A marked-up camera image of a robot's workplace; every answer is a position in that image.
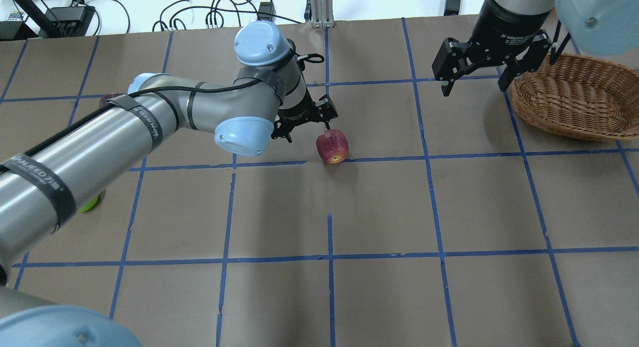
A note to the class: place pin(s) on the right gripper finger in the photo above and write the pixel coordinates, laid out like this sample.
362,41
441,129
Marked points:
530,61
451,63

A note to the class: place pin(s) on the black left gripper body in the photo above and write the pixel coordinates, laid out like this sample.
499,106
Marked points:
296,109

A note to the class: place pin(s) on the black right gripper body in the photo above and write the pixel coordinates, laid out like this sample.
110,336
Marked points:
505,21

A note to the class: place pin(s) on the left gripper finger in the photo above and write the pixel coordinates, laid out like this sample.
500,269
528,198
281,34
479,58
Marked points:
325,111
282,130

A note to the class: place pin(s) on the green apple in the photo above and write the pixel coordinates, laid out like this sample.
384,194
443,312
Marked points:
90,204

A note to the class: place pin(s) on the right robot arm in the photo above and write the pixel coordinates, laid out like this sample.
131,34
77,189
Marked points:
600,27

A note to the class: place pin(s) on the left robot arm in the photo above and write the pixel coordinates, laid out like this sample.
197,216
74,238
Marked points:
45,187

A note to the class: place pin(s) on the wicker basket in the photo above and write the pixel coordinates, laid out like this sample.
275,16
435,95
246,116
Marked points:
580,97

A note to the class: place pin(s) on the dark red apple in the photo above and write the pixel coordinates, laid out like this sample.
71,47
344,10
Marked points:
106,98

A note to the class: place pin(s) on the aluminium frame post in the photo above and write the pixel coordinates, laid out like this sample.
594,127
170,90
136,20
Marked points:
321,13

